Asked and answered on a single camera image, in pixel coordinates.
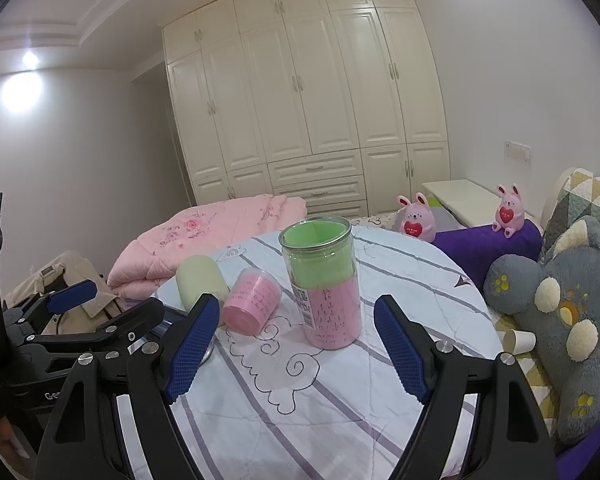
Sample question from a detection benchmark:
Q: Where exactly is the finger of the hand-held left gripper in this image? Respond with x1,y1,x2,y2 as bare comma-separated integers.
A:
2,280,99,335
17,297,167,361

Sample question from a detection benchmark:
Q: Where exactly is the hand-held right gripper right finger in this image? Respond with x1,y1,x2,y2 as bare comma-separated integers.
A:
373,294,564,480

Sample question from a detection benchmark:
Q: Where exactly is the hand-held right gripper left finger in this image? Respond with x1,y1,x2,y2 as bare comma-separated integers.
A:
32,292,222,480

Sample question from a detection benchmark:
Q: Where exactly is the pale green plastic cup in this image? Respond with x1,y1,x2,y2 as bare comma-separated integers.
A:
175,255,231,313

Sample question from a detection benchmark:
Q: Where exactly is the pink plastic cup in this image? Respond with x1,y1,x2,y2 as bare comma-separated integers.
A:
221,267,282,335

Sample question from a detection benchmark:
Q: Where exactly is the person's left forearm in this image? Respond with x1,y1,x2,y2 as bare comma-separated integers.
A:
0,417,38,480

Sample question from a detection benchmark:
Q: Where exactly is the white paper cup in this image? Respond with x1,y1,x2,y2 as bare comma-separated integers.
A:
502,329,537,356

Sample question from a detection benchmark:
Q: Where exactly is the round metal lid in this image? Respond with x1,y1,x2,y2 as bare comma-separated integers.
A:
199,332,219,367

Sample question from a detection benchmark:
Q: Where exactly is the beige jacket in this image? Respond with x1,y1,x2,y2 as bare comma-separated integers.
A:
2,250,131,336

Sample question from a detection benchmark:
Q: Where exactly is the clear container of stacked cups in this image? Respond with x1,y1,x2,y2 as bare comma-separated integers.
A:
278,215,365,350

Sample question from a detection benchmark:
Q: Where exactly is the pink embroidered blanket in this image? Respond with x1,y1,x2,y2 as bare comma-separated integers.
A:
107,195,308,301

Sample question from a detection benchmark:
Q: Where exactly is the purple quilted cushion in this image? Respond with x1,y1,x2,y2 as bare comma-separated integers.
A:
432,217,543,291

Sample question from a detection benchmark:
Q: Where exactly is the yellow patterned bed sheet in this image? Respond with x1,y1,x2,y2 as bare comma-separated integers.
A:
495,310,561,422

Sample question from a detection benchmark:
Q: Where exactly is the pink bunny toy with heart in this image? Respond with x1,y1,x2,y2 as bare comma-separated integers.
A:
491,183,537,237
396,191,437,243

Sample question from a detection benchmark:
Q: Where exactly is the white bedside table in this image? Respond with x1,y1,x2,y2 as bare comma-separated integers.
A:
421,178,536,228

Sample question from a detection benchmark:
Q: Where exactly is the grey plush toy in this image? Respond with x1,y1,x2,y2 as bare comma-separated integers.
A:
482,216,600,453

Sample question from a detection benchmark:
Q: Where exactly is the triangle patterned quilted pillow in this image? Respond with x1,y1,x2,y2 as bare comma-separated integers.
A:
539,167,600,266

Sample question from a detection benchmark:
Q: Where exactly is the cream panelled wardrobe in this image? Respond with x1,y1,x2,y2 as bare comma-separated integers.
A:
161,0,452,218

